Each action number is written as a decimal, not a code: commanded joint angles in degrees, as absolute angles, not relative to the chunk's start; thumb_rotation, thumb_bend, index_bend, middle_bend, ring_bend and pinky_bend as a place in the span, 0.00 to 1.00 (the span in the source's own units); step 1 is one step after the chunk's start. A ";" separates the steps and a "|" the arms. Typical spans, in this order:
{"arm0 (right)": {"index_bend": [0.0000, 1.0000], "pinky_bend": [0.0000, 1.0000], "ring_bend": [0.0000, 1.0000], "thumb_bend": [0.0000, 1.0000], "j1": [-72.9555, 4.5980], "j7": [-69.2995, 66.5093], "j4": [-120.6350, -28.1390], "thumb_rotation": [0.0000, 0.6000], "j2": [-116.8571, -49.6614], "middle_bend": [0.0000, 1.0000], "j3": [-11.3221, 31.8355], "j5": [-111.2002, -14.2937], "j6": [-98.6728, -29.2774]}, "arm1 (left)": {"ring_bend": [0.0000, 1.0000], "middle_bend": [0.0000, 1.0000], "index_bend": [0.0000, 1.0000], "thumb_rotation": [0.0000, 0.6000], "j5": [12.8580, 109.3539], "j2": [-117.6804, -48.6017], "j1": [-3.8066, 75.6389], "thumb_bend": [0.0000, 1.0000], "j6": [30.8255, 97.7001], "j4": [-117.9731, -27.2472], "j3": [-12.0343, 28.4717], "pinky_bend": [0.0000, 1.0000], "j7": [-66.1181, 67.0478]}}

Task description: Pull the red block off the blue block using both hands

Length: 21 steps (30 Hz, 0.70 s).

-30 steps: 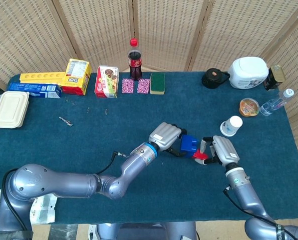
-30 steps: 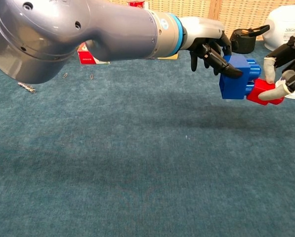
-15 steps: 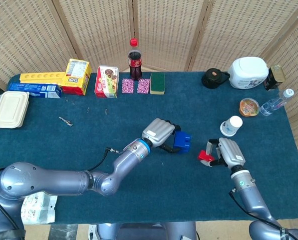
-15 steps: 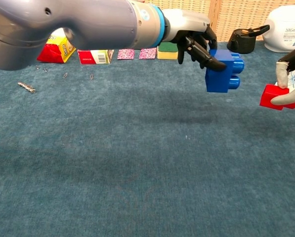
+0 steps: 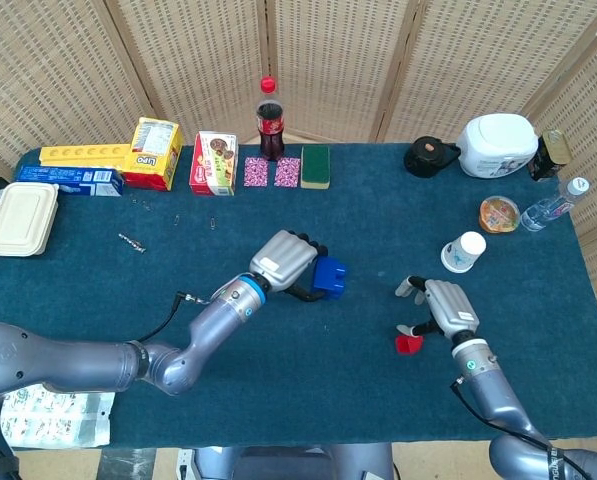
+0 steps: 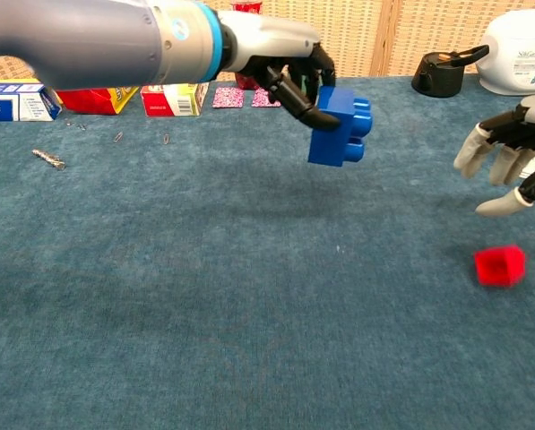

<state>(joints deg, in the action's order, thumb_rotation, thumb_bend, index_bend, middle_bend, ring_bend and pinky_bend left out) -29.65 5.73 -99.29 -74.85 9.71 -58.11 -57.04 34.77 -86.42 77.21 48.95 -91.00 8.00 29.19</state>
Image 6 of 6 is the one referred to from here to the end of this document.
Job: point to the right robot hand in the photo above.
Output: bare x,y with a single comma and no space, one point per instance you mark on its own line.
527,125

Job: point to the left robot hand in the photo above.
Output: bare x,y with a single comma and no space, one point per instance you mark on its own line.
271,40

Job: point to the blue building block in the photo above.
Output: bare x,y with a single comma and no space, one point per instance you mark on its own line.
334,130

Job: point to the red building block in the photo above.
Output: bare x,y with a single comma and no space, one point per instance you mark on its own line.
500,266

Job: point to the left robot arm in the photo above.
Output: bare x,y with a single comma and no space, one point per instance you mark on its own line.
92,40

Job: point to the cola bottle red cap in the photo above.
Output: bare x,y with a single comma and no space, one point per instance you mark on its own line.
247,5

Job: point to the pink patterned coaster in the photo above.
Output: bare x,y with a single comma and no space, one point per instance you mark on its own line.
262,99
228,97

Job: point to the white plastic container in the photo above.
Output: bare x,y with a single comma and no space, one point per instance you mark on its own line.
518,54

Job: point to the woven folding screen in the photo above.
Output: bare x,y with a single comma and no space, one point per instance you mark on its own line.
374,36

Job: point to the red biscuit box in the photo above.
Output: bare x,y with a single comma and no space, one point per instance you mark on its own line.
168,100

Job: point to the yellow red snack package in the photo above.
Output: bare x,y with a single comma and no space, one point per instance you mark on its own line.
92,100

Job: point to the blue white toothpaste box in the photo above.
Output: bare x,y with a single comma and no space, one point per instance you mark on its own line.
20,103

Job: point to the blue tablecloth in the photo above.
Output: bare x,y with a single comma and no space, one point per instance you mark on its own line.
249,313

